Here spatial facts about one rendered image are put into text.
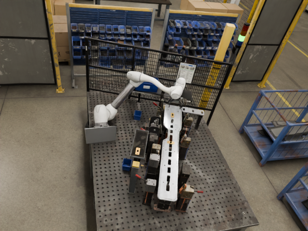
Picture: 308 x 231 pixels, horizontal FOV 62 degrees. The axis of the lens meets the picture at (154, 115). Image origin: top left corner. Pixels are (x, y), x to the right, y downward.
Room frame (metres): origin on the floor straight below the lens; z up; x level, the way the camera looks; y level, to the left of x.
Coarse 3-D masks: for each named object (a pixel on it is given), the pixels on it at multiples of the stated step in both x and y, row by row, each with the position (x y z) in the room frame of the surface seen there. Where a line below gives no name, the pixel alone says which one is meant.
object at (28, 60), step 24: (0, 0) 3.42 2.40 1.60; (24, 0) 3.52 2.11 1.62; (48, 0) 3.61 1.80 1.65; (0, 24) 3.40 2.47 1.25; (24, 24) 3.51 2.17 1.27; (0, 48) 3.37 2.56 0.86; (24, 48) 3.49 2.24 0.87; (48, 48) 3.62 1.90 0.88; (0, 72) 3.34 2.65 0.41; (24, 72) 3.47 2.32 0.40; (48, 72) 3.61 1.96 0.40
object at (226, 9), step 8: (184, 0) 6.07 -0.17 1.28; (192, 0) 5.93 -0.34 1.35; (200, 0) 6.03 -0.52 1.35; (184, 8) 5.99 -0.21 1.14; (192, 8) 5.61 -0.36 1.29; (200, 8) 5.55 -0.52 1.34; (208, 8) 5.62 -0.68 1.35; (216, 8) 5.72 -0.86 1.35; (224, 8) 5.82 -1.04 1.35; (232, 8) 5.93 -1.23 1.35; (240, 8) 6.04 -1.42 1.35; (240, 16) 5.95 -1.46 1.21
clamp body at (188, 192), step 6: (192, 186) 1.41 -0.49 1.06; (186, 192) 1.34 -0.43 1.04; (192, 192) 1.35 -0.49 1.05; (180, 198) 1.35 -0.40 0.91; (186, 198) 1.34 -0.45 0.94; (174, 204) 1.40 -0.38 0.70; (180, 204) 1.34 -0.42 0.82; (186, 204) 1.35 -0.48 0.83; (180, 210) 1.34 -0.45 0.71; (186, 210) 1.36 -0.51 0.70
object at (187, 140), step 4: (184, 140) 2.00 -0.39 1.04; (188, 140) 2.01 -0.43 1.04; (184, 144) 2.00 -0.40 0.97; (188, 144) 2.00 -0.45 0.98; (180, 148) 2.04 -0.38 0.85; (184, 148) 2.01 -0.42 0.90; (180, 152) 2.01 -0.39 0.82; (184, 152) 2.01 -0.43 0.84; (180, 156) 2.00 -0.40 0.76; (184, 156) 2.00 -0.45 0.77
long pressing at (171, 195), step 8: (168, 104) 2.62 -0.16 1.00; (168, 112) 2.47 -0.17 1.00; (176, 112) 2.50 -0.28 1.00; (168, 120) 2.32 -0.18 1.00; (176, 120) 2.35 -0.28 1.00; (168, 128) 2.17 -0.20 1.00; (176, 128) 2.21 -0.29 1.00; (168, 136) 2.05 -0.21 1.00; (176, 136) 2.08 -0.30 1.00; (168, 144) 1.93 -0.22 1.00; (176, 144) 1.95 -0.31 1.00; (168, 152) 1.82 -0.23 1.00; (176, 152) 1.84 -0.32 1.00; (160, 160) 1.69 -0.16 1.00; (176, 160) 1.73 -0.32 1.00; (160, 168) 1.58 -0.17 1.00; (176, 168) 1.63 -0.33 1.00; (160, 176) 1.49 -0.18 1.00; (176, 176) 1.53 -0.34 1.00; (160, 184) 1.40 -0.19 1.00; (168, 184) 1.42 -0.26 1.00; (176, 184) 1.44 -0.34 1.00; (160, 192) 1.32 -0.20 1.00; (168, 192) 1.33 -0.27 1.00; (176, 192) 1.35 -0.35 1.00; (168, 200) 1.26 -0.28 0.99
